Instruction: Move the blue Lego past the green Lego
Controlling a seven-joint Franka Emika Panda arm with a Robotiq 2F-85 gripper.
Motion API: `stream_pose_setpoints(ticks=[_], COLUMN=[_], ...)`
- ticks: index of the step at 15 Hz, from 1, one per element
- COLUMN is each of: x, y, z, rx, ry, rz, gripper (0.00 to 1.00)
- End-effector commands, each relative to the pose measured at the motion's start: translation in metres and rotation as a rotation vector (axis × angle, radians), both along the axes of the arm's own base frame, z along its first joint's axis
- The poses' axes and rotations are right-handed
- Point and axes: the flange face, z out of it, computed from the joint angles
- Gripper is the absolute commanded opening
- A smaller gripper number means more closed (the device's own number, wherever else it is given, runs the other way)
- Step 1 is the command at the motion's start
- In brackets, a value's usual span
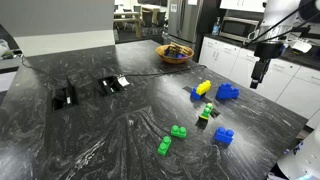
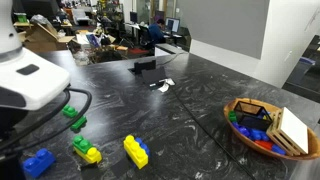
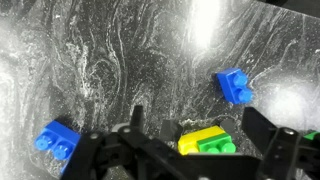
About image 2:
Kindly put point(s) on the black wire frame prism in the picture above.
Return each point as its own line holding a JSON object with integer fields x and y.
{"x": 252, "y": 116}

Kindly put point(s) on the blue bricks in bowl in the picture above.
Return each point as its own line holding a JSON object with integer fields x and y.
{"x": 252, "y": 134}

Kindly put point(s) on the blue brick behind yellow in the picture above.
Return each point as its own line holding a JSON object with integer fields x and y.
{"x": 143, "y": 145}

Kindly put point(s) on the yellow brick under green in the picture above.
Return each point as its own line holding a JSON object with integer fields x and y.
{"x": 93, "y": 155}

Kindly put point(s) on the black table power box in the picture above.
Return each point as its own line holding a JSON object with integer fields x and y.
{"x": 149, "y": 72}

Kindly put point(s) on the red brick in bowl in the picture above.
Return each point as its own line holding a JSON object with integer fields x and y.
{"x": 266, "y": 144}

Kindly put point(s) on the white paper tag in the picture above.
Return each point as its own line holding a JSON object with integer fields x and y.
{"x": 162, "y": 85}

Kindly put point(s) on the wooden oval bowl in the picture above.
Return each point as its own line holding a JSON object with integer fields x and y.
{"x": 277, "y": 151}

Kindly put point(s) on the green brick on yellow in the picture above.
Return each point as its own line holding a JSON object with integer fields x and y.
{"x": 82, "y": 144}

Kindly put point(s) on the seated person in blue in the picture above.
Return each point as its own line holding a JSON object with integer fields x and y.
{"x": 156, "y": 33}

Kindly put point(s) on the green lego brick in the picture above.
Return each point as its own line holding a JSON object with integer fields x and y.
{"x": 78, "y": 123}
{"x": 69, "y": 111}

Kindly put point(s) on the green Lego brick lower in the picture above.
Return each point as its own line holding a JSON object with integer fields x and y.
{"x": 78, "y": 123}

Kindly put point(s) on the large yellow Lego brick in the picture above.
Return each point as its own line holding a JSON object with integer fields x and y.
{"x": 135, "y": 152}

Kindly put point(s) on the computer monitor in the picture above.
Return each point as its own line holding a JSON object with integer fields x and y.
{"x": 172, "y": 24}

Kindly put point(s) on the blue two-stud Lego brick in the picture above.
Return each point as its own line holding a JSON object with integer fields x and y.
{"x": 36, "y": 165}

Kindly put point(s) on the green Lego brick upper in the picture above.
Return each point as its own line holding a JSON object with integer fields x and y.
{"x": 69, "y": 111}

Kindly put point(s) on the wooden crate with white top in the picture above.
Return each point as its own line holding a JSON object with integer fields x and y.
{"x": 288, "y": 132}

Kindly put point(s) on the green brick in bowl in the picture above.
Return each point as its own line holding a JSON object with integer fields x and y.
{"x": 232, "y": 116}

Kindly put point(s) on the cardboard box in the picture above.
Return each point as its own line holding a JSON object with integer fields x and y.
{"x": 39, "y": 39}

